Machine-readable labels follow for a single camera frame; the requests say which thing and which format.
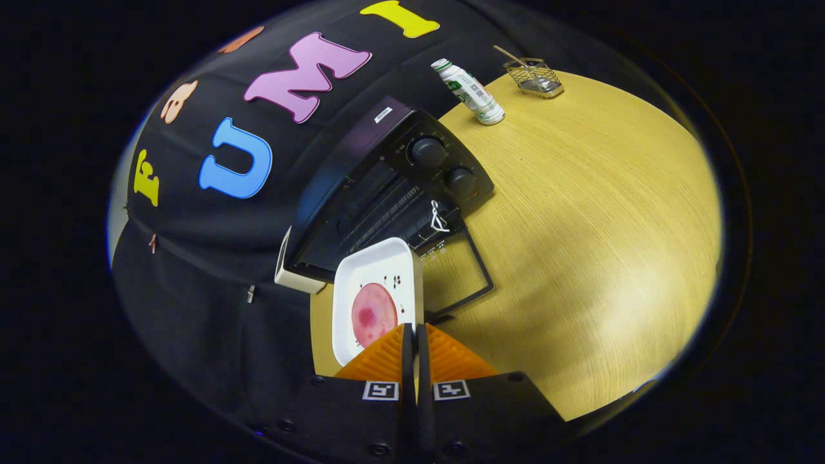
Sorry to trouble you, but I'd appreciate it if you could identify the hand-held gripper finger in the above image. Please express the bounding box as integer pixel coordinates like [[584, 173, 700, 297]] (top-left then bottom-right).
[[255, 324, 414, 463], [416, 324, 569, 463]]

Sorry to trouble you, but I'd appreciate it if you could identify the round pink ham slice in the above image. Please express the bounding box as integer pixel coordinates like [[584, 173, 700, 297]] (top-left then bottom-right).
[[352, 283, 398, 349]]

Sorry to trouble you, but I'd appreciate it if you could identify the white square plate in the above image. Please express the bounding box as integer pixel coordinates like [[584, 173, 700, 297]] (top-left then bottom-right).
[[331, 237, 424, 367]]

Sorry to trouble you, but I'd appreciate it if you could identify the black toaster oven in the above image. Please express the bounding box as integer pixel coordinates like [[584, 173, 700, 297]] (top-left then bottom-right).
[[284, 97, 496, 323]]

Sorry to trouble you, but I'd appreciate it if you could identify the white bread toaster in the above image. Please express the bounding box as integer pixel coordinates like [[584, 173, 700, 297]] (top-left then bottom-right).
[[274, 226, 327, 295]]

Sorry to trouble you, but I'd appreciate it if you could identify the white bottle green label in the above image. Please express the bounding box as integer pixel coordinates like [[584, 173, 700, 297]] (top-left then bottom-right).
[[431, 58, 506, 126]]

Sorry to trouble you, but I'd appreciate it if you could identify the wire mesh holder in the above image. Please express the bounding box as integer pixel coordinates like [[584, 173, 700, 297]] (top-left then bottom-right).
[[503, 57, 565, 99]]

